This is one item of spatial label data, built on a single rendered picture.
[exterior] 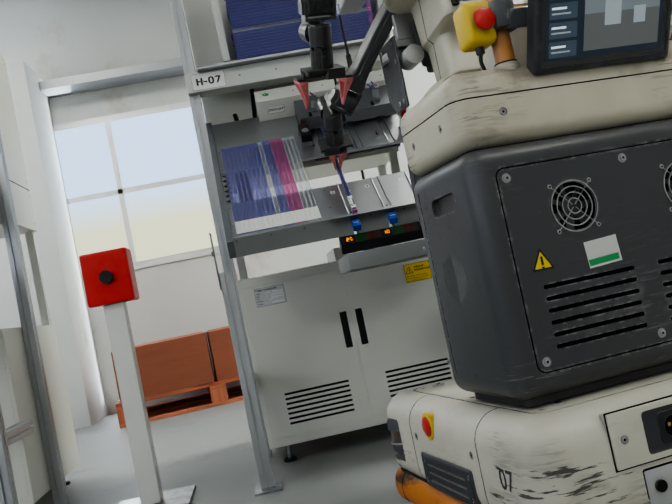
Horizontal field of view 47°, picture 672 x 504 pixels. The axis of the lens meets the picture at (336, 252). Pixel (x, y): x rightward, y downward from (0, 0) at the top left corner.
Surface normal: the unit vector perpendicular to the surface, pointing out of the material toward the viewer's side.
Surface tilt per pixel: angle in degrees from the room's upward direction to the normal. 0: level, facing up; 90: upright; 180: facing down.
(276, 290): 90
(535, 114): 90
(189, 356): 90
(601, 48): 115
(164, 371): 90
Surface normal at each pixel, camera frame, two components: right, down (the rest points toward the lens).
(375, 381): 0.10, -0.07
